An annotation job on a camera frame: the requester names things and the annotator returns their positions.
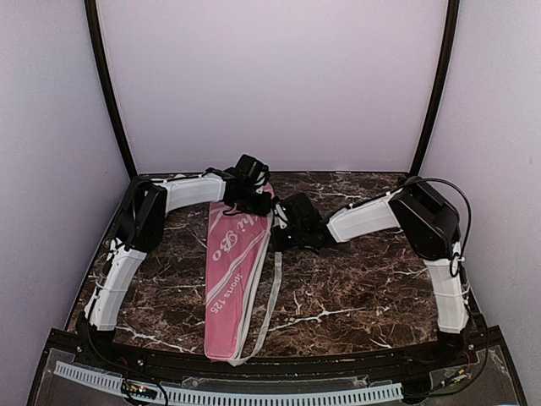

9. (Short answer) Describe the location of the grey slotted cable duct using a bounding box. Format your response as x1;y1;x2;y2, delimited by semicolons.
52;361;403;405

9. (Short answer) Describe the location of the pink racket cover bag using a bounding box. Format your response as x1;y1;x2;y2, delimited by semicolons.
204;202;282;367

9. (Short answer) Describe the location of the black front table rail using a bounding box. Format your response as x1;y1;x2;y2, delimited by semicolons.
41;315;504;388

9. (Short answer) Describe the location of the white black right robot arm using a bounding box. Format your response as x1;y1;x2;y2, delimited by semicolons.
271;177;469;367

